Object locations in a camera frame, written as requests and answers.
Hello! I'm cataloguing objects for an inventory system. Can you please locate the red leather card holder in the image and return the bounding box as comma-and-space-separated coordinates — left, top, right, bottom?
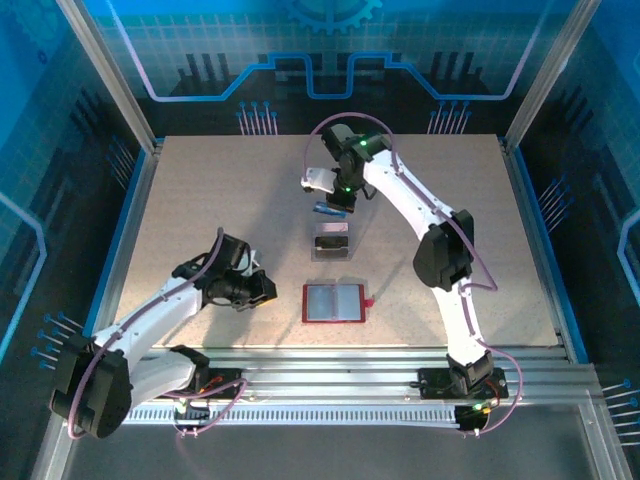
301, 282, 376, 326

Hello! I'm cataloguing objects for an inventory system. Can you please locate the blue table edge trim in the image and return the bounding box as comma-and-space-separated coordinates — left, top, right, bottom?
73, 139, 154, 364
513, 143, 590, 364

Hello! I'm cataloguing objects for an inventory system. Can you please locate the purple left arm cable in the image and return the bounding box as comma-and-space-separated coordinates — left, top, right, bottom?
64, 227, 250, 441

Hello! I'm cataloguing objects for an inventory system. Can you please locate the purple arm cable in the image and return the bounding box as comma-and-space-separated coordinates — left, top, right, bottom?
64, 227, 250, 441
302, 112, 524, 437

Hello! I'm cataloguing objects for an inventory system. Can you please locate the small black control board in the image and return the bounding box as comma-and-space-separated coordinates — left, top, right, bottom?
454, 399, 501, 434
172, 399, 211, 431

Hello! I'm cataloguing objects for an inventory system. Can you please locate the aluminium side rail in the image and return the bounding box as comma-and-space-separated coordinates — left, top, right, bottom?
82, 139, 166, 364
499, 137, 574, 364

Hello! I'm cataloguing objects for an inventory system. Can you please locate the clear plastic card box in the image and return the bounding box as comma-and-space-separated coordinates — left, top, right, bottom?
309, 203, 355, 263

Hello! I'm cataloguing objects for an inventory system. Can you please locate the blue printed card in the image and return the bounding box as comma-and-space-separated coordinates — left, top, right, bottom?
312, 200, 348, 218

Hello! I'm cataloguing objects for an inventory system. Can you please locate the dark grey metal panel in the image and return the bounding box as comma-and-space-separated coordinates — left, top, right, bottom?
62, 422, 601, 480

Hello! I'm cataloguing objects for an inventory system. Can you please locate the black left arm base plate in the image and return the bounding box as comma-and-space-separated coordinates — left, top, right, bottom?
151, 367, 247, 401

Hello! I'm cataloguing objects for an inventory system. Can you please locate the white slotted cable duct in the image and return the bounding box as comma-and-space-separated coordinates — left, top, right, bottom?
119, 403, 464, 429

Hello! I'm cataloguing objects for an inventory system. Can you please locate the aluminium mounting rail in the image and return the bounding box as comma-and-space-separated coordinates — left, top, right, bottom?
59, 347, 601, 406

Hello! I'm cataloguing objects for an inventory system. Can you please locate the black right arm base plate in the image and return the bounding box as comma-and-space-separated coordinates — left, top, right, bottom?
417, 367, 510, 401

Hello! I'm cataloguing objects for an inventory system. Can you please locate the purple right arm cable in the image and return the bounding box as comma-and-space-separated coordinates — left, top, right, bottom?
302, 112, 524, 437

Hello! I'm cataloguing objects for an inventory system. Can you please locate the aluminium frame post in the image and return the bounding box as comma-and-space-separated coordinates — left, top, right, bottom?
54, 0, 159, 154
503, 0, 605, 147

